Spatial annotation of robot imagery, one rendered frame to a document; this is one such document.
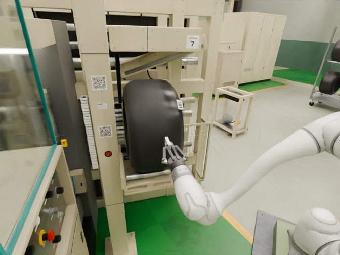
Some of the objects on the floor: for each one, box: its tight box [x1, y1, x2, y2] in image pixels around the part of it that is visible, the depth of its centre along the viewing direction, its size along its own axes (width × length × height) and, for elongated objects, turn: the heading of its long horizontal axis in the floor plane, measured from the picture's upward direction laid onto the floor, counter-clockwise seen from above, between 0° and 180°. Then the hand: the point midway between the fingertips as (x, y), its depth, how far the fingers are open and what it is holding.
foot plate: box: [105, 232, 138, 255], centre depth 177 cm, size 27×27×2 cm
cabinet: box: [213, 50, 244, 97], centre depth 593 cm, size 90×56×125 cm, turn 120°
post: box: [73, 0, 129, 255], centre depth 122 cm, size 13×13×250 cm
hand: (167, 142), depth 103 cm, fingers closed
